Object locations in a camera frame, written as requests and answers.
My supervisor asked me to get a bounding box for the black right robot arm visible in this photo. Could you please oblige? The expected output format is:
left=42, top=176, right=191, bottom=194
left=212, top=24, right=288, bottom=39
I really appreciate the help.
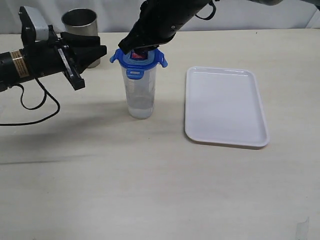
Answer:
left=118, top=0, right=216, bottom=54

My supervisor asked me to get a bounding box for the clear plastic tall container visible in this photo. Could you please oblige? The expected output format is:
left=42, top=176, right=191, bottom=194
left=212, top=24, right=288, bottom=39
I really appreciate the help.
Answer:
left=121, top=67, right=157, bottom=120

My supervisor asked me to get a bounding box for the white backdrop curtain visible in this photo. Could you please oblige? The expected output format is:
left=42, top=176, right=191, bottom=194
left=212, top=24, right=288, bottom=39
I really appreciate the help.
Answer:
left=0, top=0, right=320, bottom=34

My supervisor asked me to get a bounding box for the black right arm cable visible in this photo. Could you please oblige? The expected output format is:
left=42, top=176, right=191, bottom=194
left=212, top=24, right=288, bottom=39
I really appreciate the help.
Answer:
left=194, top=0, right=218, bottom=21

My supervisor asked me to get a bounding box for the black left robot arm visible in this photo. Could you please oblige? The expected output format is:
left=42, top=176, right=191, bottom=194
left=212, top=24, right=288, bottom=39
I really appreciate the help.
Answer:
left=0, top=6, right=107, bottom=92

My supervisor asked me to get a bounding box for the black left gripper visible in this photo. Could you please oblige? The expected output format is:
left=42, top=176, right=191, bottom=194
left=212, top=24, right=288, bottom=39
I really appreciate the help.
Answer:
left=18, top=6, right=108, bottom=91

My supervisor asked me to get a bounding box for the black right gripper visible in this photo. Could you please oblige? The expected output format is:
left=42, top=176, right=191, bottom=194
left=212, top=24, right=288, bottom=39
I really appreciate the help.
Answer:
left=118, top=0, right=210, bottom=54

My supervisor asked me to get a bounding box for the white rectangular tray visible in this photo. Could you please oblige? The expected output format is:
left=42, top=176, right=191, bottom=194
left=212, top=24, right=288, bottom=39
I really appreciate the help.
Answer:
left=184, top=66, right=270, bottom=149

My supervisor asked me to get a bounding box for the stainless steel cup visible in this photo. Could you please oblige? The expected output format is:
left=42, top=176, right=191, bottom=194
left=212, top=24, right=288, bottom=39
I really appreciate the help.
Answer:
left=61, top=8, right=100, bottom=68

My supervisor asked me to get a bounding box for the blue plastic snap lid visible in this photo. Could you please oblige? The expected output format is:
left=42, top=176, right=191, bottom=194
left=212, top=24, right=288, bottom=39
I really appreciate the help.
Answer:
left=109, top=48, right=168, bottom=80

